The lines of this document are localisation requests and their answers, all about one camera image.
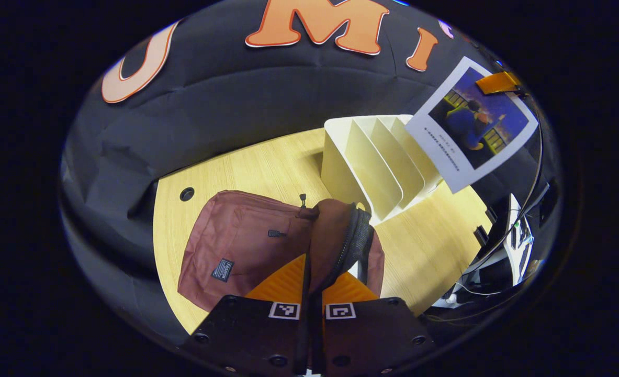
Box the maroon schoolbag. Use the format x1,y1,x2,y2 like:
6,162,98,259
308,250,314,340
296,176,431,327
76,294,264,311
177,190,386,314

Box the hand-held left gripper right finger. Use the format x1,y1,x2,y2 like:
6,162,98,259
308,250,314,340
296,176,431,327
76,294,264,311
309,271,436,376

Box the white plastic bookshelf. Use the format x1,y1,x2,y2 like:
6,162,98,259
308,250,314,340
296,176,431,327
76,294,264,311
321,114,446,226

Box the white book night scene cover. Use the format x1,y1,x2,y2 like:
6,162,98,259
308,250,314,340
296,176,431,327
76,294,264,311
404,56,539,194

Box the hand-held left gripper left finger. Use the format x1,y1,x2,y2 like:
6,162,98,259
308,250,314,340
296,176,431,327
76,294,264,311
181,254,312,376

